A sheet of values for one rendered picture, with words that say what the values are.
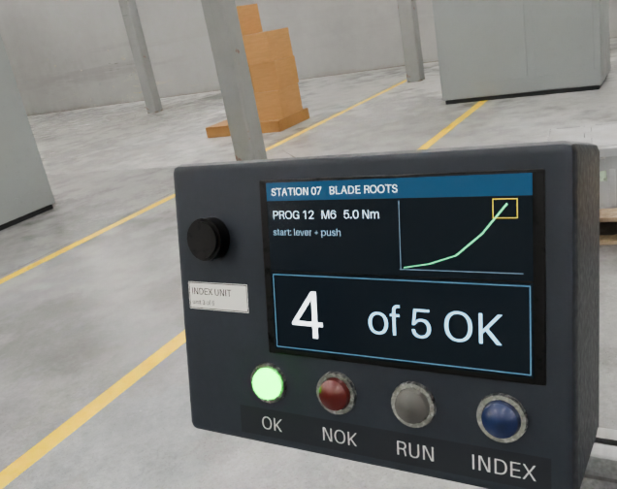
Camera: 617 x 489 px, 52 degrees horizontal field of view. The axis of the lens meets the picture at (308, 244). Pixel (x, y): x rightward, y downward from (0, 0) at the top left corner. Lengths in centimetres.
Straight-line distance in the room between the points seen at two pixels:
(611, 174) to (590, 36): 441
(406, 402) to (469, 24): 772
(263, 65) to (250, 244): 809
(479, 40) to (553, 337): 771
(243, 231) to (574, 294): 20
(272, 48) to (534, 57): 314
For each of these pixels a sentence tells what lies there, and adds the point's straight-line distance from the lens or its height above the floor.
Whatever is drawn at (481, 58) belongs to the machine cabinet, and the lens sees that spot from 804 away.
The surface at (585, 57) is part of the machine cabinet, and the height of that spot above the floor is 36.
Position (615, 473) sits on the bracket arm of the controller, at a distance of 45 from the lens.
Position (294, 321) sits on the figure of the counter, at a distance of 40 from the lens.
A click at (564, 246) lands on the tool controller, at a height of 121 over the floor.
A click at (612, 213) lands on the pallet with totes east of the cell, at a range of 353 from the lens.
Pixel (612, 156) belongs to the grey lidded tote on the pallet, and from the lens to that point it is 350.
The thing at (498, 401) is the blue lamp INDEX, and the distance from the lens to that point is 36.
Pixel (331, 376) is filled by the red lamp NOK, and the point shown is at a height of 113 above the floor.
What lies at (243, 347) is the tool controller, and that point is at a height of 114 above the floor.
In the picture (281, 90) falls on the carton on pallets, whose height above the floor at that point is 48.
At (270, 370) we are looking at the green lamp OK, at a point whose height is 113.
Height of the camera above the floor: 133
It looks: 19 degrees down
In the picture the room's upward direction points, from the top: 11 degrees counter-clockwise
